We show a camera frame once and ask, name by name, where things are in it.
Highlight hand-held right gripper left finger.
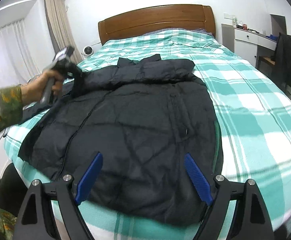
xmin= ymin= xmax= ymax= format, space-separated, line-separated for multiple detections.
xmin=15 ymin=152 xmax=103 ymax=240

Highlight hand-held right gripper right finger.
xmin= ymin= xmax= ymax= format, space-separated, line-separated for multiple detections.
xmin=184 ymin=153 xmax=276 ymax=240

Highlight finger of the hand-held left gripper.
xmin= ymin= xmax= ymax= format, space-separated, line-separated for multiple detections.
xmin=67 ymin=64 xmax=83 ymax=80

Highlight black puffer jacket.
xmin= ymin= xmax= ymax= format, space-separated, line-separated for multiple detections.
xmin=18 ymin=54 xmax=223 ymax=224

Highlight person's left hand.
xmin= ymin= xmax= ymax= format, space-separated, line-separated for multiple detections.
xmin=21 ymin=69 xmax=66 ymax=105

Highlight white round fan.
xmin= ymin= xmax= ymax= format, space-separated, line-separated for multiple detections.
xmin=82 ymin=45 xmax=94 ymax=60

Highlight beige curtain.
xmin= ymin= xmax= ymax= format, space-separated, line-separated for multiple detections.
xmin=44 ymin=0 xmax=82 ymax=62

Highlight white sheer curtain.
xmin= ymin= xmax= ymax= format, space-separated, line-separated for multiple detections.
xmin=0 ymin=25 xmax=40 ymax=88

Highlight bed with green plaid blanket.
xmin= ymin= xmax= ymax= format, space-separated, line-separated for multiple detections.
xmin=3 ymin=28 xmax=291 ymax=240

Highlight wooden headboard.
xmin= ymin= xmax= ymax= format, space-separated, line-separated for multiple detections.
xmin=98 ymin=4 xmax=216 ymax=47

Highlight person's camouflage clothing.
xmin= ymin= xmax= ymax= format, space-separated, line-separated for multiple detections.
xmin=0 ymin=208 xmax=17 ymax=240

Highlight wooden chair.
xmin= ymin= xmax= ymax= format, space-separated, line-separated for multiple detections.
xmin=258 ymin=55 xmax=278 ymax=71

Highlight white desk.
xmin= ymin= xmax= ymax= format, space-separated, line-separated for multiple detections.
xmin=222 ymin=24 xmax=278 ymax=67

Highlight dark coat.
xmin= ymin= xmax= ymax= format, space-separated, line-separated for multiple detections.
xmin=274 ymin=32 xmax=291 ymax=88

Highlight small bottles on desk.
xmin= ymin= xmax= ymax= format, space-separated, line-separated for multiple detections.
xmin=232 ymin=17 xmax=251 ymax=30

